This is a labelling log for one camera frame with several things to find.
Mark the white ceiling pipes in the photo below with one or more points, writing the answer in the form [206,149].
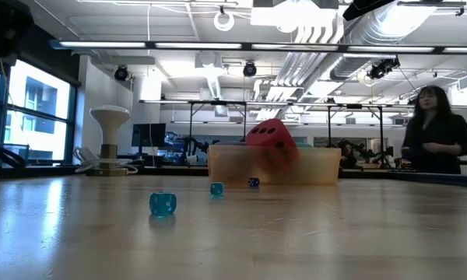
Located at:
[315,35]

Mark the black computer monitor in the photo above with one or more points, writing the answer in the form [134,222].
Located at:
[148,135]

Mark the large teal foam die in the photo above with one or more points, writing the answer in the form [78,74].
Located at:
[304,145]

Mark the black table edge frame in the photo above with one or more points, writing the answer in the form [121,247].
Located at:
[412,177]

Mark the black background robot arm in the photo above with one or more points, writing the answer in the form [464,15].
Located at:
[367,151]
[194,145]

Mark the seated person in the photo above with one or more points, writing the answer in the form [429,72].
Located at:
[347,153]

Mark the silver ceiling duct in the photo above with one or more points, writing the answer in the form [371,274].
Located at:
[373,35]

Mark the small light blue die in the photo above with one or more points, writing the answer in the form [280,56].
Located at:
[217,189]
[162,203]

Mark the black hanging camera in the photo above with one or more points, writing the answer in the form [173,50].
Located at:
[121,73]
[382,68]
[250,69]

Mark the orange translucent plastic bin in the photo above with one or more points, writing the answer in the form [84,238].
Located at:
[319,167]

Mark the black background workstation frame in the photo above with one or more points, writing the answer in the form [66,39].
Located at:
[218,103]
[380,128]

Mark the white mushroom stand, metal base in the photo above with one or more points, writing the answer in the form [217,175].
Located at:
[109,128]

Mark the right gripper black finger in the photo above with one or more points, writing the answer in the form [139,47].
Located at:
[367,8]

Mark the large window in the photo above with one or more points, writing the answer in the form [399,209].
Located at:
[39,101]

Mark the black overhead beam with lights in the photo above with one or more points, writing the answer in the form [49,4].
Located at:
[249,46]

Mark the large red foam die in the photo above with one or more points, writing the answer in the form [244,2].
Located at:
[270,134]

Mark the small dark blue die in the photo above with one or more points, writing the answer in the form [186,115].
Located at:
[253,182]

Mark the standing person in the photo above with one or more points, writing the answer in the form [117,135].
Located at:
[436,132]

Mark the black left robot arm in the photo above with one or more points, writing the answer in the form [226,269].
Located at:
[4,23]

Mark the black curved bracket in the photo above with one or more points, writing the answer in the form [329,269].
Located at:
[4,153]

